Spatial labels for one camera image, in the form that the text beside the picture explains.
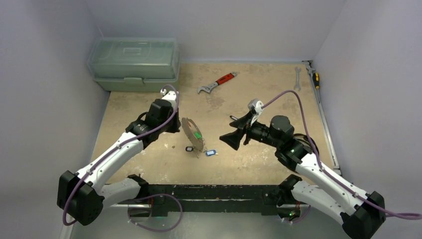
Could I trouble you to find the large perforated metal keyring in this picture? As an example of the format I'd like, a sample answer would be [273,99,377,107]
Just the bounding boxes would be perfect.
[181,118,205,158]

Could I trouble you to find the blue key tag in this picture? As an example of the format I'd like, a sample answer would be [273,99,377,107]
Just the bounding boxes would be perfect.
[205,150,216,156]

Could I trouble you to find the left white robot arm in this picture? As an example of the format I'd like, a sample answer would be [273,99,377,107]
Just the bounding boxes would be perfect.
[57,93,181,226]

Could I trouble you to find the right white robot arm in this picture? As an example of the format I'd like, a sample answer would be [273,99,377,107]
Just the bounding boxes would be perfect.
[220,113,386,239]

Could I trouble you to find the silver open end wrench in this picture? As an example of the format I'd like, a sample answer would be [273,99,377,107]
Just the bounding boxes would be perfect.
[294,67,301,91]

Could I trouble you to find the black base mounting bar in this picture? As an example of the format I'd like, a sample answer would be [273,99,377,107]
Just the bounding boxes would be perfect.
[117,184,311,219]

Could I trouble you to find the green plastic toolbox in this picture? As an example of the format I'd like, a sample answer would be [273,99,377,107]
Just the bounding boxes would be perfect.
[87,37,181,92]

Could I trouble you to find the yellow black screwdriver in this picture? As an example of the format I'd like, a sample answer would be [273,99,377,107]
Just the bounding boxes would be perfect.
[313,72,319,90]

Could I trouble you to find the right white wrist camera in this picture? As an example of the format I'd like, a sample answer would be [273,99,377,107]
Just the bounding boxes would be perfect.
[248,99,264,125]

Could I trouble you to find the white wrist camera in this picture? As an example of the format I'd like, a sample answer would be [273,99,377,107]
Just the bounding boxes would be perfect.
[160,89,178,104]
[248,99,264,125]

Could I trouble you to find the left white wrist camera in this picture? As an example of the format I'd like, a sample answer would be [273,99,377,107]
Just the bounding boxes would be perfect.
[160,89,178,104]

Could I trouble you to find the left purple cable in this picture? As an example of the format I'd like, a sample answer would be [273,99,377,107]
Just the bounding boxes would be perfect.
[62,85,180,227]

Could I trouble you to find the red handled adjustable wrench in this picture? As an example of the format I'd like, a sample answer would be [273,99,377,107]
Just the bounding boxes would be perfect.
[197,72,238,94]

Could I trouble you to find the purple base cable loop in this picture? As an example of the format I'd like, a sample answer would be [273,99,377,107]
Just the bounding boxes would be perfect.
[127,193,184,233]

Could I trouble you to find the aluminium frame rail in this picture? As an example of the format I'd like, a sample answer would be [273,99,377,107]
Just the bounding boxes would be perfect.
[302,60,342,177]

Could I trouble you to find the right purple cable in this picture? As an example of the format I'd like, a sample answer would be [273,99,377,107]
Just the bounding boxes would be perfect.
[262,90,422,221]

